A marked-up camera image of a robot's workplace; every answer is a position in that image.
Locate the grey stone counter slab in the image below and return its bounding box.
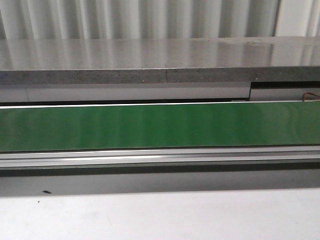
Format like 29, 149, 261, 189
0, 37, 320, 86

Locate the green conveyor belt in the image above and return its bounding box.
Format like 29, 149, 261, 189
0, 101, 320, 152

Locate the white pleated curtain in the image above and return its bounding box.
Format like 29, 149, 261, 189
0, 0, 320, 40

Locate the aluminium conveyor front rail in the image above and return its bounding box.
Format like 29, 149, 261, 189
0, 145, 320, 170

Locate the silver rear conveyor rail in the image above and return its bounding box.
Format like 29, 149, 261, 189
0, 81, 320, 103

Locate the red wire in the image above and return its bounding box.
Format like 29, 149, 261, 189
302, 92, 320, 102

